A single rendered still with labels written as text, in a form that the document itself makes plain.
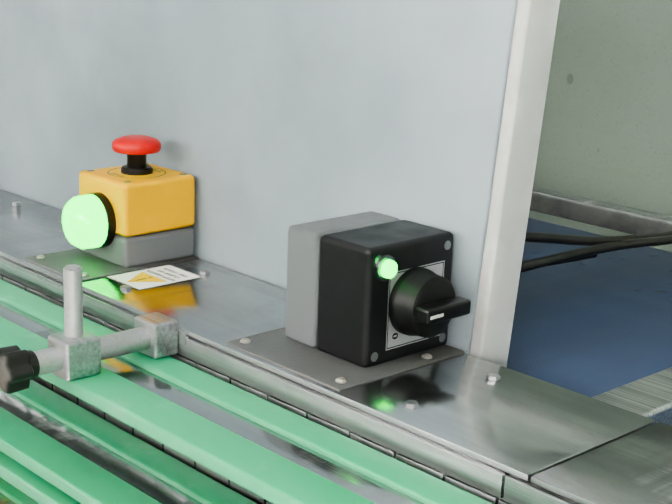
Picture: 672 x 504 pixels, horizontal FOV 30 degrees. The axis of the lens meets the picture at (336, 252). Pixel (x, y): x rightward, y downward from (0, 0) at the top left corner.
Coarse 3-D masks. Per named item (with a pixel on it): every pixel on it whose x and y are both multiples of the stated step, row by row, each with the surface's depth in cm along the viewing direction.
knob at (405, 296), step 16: (416, 272) 80; (432, 272) 81; (400, 288) 79; (416, 288) 79; (432, 288) 79; (448, 288) 80; (400, 304) 79; (416, 304) 78; (432, 304) 79; (448, 304) 79; (464, 304) 80; (400, 320) 80; (416, 320) 78; (432, 320) 78; (448, 320) 81; (432, 336) 80
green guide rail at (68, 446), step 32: (32, 384) 101; (0, 416) 94; (32, 416) 95; (64, 416) 95; (96, 416) 95; (0, 448) 90; (32, 448) 89; (64, 448) 89; (96, 448) 90; (128, 448) 89; (64, 480) 84; (96, 480) 84; (128, 480) 85; (160, 480) 85; (192, 480) 85
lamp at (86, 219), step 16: (96, 192) 101; (64, 208) 101; (80, 208) 99; (96, 208) 99; (112, 208) 100; (64, 224) 101; (80, 224) 99; (96, 224) 99; (112, 224) 100; (80, 240) 100; (96, 240) 100; (112, 240) 101
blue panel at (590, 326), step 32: (544, 224) 130; (608, 256) 118; (640, 256) 118; (544, 288) 107; (576, 288) 107; (608, 288) 107; (640, 288) 108; (544, 320) 98; (576, 320) 98; (608, 320) 98; (640, 320) 99; (512, 352) 90; (544, 352) 91; (576, 352) 91; (608, 352) 91; (640, 352) 91; (576, 384) 84; (608, 384) 85
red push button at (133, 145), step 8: (128, 136) 103; (136, 136) 103; (144, 136) 103; (112, 144) 102; (120, 144) 101; (128, 144) 101; (136, 144) 101; (144, 144) 101; (152, 144) 102; (160, 144) 103; (120, 152) 101; (128, 152) 101; (136, 152) 101; (144, 152) 101; (152, 152) 102; (128, 160) 103; (136, 160) 102; (144, 160) 103; (136, 168) 102
